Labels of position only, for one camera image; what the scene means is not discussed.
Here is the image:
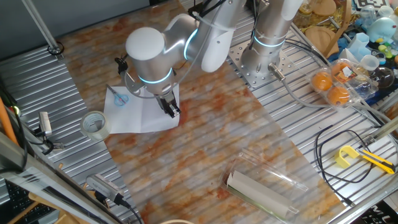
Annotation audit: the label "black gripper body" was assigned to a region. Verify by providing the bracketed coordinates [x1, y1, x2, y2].
[155, 91, 177, 112]

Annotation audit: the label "white paper sheet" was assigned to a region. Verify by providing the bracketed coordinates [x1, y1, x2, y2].
[103, 83, 181, 135]

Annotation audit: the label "orange marbled table mat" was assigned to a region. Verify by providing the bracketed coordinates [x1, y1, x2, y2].
[58, 0, 348, 224]

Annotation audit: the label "clear tape roll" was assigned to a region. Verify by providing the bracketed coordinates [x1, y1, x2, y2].
[80, 110, 112, 141]

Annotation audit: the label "beige round rim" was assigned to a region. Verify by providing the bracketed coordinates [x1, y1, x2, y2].
[159, 218, 196, 224]

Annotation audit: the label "clear plastic box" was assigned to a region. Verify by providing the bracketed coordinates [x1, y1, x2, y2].
[220, 148, 309, 222]

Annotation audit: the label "metal tripod pole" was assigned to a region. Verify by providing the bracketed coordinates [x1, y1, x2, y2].
[21, 0, 65, 60]

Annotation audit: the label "grey metal beam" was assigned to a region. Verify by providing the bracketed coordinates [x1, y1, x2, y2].
[0, 132, 125, 224]

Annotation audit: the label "orange egg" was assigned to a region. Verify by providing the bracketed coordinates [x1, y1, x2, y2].
[312, 72, 333, 92]
[331, 62, 352, 82]
[327, 86, 351, 106]

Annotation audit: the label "glass jar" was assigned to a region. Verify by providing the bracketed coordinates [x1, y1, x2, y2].
[294, 2, 313, 29]

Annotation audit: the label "orange pole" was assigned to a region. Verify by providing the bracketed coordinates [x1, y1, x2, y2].
[0, 96, 19, 147]

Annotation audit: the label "yellow plastic hook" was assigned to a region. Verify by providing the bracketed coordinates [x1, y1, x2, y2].
[334, 145, 361, 169]

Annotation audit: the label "black keyboard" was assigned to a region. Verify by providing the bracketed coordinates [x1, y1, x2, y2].
[4, 180, 58, 224]

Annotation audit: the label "oranges in plastic tray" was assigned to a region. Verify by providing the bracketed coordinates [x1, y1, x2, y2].
[309, 58, 379, 110]

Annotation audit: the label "pale blue hexagonal cup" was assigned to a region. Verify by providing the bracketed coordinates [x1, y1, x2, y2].
[348, 32, 371, 58]

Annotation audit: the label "white plastic cup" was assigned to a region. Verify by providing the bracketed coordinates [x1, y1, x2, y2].
[360, 55, 380, 72]

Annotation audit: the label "yellow utility knife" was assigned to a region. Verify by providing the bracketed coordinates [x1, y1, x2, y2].
[356, 147, 396, 175]

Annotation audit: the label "dark glass bowl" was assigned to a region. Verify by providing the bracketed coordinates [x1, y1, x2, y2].
[369, 66, 396, 90]

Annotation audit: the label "aluminium profile bar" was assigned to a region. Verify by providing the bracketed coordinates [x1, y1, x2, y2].
[362, 115, 398, 147]

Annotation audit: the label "clear plastic bottle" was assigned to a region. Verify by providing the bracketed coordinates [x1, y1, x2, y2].
[360, 4, 377, 22]

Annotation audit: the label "green yellow toy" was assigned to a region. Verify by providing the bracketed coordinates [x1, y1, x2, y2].
[377, 43, 394, 60]

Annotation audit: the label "blue whale toy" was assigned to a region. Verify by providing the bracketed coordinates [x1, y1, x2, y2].
[366, 17, 398, 44]

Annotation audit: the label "black white marker card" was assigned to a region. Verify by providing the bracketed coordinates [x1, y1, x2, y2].
[354, 0, 391, 12]

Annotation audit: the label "black printed sign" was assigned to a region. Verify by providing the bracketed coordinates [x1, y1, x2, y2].
[351, 200, 398, 224]

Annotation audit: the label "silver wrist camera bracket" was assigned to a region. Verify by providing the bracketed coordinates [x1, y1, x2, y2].
[114, 55, 149, 98]

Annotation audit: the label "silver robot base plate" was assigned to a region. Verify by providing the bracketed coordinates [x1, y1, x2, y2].
[226, 39, 296, 90]

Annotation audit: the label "black power adapter cable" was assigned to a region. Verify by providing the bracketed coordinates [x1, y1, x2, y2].
[113, 192, 144, 224]

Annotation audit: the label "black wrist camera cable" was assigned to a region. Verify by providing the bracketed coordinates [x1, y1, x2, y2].
[188, 0, 227, 19]

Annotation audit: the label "black cable with network plug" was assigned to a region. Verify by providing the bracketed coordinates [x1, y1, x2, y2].
[27, 126, 66, 156]

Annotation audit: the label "thick grey robot cable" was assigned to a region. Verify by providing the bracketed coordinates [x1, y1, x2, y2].
[267, 62, 386, 125]

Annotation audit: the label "silver camera on mount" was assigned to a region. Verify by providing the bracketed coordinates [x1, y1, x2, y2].
[34, 111, 53, 138]

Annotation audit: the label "black cable bundle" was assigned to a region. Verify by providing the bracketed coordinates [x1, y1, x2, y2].
[284, 36, 331, 67]

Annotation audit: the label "thin black cable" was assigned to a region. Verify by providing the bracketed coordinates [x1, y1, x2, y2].
[315, 124, 374, 208]

